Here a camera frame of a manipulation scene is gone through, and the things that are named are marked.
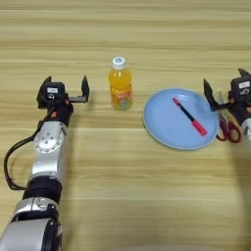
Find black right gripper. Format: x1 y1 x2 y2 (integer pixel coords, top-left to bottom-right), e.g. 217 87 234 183
203 68 251 126

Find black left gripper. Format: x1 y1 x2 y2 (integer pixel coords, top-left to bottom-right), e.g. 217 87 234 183
42 75 90 127

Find red and black marker pen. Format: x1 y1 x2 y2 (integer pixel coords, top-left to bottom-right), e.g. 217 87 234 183
172 96 209 137

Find orange juice bottle white cap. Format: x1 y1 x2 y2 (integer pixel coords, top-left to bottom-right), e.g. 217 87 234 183
108 56 134 111

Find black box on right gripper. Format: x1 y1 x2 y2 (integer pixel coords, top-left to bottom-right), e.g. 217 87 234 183
229 76 251 98

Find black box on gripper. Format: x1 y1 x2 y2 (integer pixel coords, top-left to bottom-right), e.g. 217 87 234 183
229 76 251 98
37 81 67 105

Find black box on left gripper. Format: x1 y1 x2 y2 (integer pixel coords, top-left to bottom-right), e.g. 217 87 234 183
37 81 67 105

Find blue round plate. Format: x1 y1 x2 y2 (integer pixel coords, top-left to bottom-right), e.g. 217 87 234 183
142 87 221 151

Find red handled scissors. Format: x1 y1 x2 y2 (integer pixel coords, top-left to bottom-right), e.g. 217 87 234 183
216 91 242 144

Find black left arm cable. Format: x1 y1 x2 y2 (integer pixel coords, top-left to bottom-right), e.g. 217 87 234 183
3 111 55 191

